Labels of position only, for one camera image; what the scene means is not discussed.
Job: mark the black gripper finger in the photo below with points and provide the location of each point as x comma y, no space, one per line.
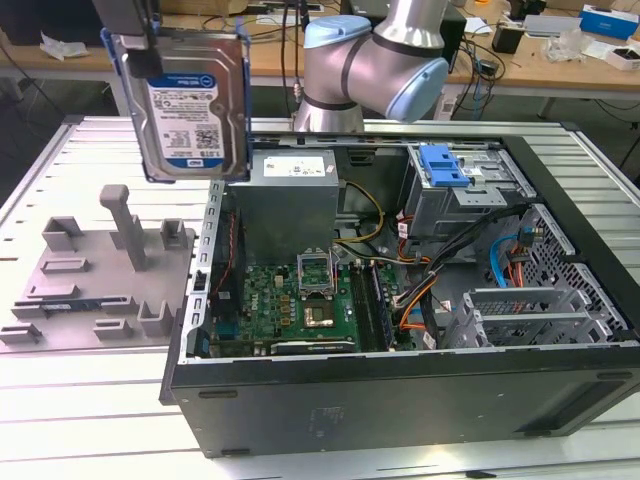
145,62

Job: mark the hard disk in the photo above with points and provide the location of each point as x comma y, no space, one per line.
190,120

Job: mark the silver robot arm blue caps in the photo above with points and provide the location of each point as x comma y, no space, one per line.
350,65

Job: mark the metal disk bay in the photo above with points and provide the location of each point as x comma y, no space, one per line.
525,300

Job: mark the crumpled white plastic bag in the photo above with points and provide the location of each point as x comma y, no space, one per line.
62,48

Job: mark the large black box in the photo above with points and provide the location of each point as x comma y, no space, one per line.
50,20

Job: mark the grey power supply unit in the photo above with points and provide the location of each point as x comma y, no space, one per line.
285,210

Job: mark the grey plastic parts rack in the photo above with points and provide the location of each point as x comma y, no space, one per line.
100,280

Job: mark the RAM stick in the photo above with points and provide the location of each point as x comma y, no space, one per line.
60,306

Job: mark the green motherboard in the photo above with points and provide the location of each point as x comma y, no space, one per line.
270,300

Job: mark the CPU socket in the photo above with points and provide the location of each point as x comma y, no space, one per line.
317,316

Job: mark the blue plastic cage latch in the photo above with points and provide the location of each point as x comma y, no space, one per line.
440,165

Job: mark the black RAM slot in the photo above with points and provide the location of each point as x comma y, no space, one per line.
366,305
358,305
375,305
383,305

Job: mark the black graphics card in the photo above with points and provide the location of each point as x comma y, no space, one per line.
315,347

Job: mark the silver drive cage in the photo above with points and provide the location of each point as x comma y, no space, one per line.
450,215

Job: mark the black open PC case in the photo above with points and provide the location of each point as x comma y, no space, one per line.
350,410

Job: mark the grey flat box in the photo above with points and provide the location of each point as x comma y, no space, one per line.
550,25

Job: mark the clear plastic bag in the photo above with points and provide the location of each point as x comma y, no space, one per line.
565,47

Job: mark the blue cardboard box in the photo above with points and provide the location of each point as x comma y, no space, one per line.
610,22

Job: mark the white box black inset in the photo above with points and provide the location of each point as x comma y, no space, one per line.
622,57

